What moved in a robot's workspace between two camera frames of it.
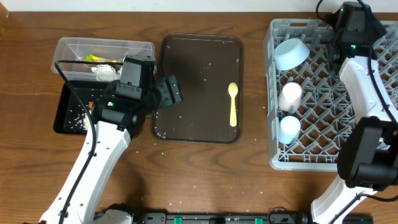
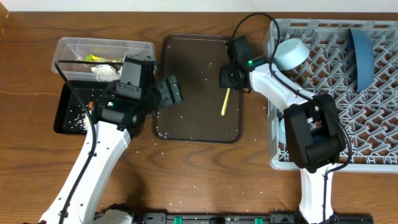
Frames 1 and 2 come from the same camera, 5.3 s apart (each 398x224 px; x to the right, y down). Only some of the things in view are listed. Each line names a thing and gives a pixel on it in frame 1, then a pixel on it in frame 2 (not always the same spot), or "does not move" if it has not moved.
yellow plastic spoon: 233,89 -> 225,102
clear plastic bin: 96,60 does not move
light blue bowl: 290,53 does not move
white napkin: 106,73 does not move
